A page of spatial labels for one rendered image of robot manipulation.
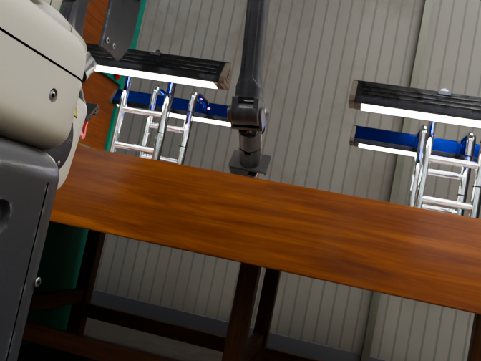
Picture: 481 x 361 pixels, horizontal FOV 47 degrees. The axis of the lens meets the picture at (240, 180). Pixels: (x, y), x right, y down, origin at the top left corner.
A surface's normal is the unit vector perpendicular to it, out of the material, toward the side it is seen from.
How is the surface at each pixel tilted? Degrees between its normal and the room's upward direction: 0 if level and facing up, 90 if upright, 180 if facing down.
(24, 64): 90
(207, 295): 90
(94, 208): 90
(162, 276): 90
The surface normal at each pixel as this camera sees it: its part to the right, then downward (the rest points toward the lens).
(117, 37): 0.96, 0.18
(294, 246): -0.19, -0.12
